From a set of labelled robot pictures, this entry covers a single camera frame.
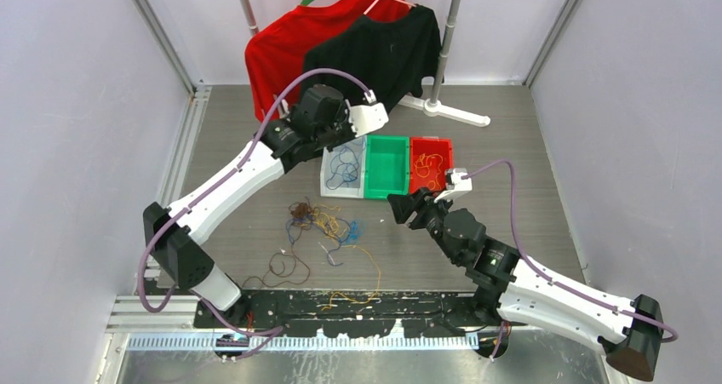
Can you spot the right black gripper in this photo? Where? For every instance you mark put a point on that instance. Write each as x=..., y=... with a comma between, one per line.
x=403, y=205

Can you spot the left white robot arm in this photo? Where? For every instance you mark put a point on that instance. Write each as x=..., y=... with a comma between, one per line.
x=174, y=235

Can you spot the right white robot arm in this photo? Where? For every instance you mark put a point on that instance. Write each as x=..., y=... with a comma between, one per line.
x=517, y=289

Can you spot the green plastic bin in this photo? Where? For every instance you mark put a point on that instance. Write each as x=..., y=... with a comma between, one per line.
x=387, y=166

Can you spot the red plastic bin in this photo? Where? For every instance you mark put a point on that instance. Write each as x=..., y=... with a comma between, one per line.
x=429, y=159

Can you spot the white plastic bin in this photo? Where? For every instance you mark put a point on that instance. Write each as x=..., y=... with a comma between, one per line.
x=343, y=169

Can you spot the white clothes rack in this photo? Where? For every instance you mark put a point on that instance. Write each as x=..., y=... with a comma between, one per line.
x=432, y=106

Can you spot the black t-shirt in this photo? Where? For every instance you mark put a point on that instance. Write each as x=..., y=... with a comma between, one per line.
x=390, y=58

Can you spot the red t-shirt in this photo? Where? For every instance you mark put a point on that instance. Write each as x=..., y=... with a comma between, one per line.
x=274, y=57

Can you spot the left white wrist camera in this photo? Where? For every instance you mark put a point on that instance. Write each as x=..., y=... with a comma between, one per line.
x=365, y=119

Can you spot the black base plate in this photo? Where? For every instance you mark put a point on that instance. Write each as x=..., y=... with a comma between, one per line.
x=306, y=313

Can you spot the white slotted cable duct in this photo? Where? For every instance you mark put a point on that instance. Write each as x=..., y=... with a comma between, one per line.
x=234, y=342

